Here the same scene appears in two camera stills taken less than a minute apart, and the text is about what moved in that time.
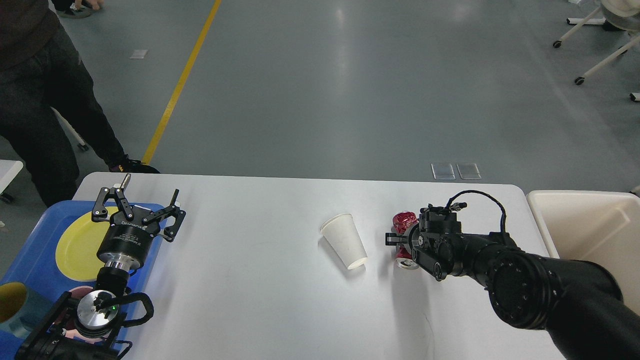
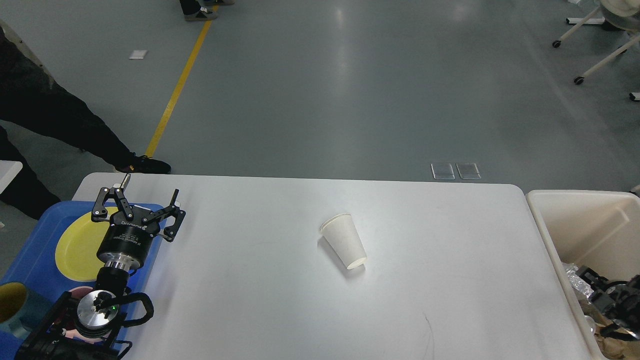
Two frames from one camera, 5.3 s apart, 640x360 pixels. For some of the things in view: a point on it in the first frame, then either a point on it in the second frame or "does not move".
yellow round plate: [76, 256] does not move
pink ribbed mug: [73, 319] does not move
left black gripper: [128, 239] does not move
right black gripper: [416, 239] → [604, 299]
